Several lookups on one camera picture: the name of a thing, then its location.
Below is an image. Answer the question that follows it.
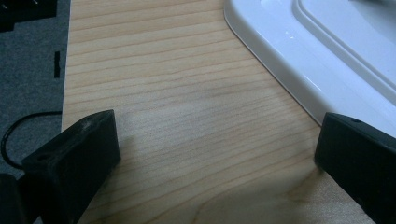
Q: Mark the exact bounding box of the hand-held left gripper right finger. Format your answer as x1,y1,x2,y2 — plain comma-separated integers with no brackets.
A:
313,112,396,224

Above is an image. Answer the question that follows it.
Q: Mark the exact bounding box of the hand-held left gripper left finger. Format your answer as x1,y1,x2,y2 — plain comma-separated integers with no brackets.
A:
21,109,121,224

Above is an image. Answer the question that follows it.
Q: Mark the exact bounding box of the white box lid with handle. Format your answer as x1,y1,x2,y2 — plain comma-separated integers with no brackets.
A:
223,0,396,138

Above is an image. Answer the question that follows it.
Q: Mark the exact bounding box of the black tape strip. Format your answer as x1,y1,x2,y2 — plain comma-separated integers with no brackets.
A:
53,50,62,79

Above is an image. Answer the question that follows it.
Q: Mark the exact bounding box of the black stand base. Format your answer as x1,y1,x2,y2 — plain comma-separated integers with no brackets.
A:
0,0,59,33

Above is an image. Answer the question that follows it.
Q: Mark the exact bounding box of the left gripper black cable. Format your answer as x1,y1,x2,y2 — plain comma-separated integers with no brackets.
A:
0,110,64,172

